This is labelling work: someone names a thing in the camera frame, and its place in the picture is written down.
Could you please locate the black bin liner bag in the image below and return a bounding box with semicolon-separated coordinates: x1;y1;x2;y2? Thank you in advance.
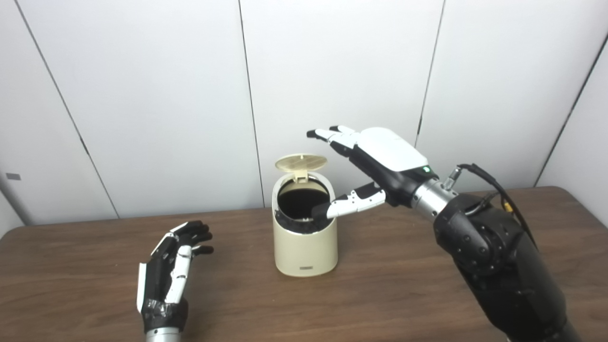
275;180;335;233

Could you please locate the thin cable yellow connector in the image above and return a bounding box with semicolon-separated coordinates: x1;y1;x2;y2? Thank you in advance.
468;192;516;214

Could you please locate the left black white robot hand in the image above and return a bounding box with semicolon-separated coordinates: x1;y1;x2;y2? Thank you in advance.
137;220;214;333

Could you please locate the round cream bin lid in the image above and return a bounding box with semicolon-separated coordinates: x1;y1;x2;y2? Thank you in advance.
275;153;328;183

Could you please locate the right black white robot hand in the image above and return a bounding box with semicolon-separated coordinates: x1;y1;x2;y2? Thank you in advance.
306;125;440;220

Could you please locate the cream-colored bin body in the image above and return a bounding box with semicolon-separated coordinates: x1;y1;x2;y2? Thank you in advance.
272;171;339;277

